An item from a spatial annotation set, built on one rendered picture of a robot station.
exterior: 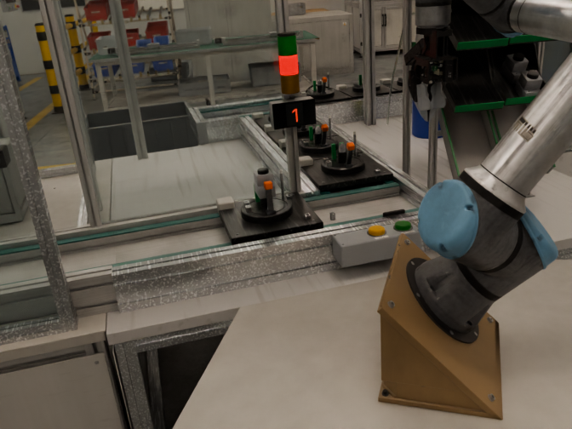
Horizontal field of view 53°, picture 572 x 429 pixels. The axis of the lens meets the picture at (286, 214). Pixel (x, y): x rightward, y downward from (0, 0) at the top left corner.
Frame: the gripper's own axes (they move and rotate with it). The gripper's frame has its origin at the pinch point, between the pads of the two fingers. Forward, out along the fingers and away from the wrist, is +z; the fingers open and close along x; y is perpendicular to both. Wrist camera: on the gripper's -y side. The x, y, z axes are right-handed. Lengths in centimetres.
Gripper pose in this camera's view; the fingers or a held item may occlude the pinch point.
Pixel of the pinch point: (426, 115)
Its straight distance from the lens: 141.1
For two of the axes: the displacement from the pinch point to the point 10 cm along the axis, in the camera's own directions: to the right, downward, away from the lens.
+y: 2.6, 3.6, -8.9
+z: 0.8, 9.2, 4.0
